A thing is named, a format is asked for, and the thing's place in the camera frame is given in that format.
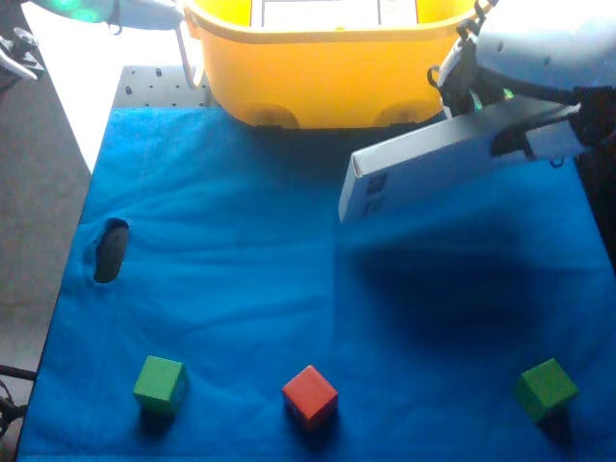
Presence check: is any green wooden block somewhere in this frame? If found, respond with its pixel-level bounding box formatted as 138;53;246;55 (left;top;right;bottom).
512;358;580;423
133;354;190;416

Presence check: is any blue cloth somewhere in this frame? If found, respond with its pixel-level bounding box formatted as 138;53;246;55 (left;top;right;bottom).
16;106;616;462

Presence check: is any yellow plastic basket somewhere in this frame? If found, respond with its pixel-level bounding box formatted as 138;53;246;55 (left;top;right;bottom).
175;0;482;130

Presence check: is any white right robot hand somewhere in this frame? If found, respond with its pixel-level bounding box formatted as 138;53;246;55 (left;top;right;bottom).
426;0;616;167

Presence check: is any white calculator box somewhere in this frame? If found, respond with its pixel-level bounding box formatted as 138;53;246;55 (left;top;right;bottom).
249;0;419;29

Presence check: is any red wooden block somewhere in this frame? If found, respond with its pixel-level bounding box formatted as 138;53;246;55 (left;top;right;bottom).
281;364;340;433

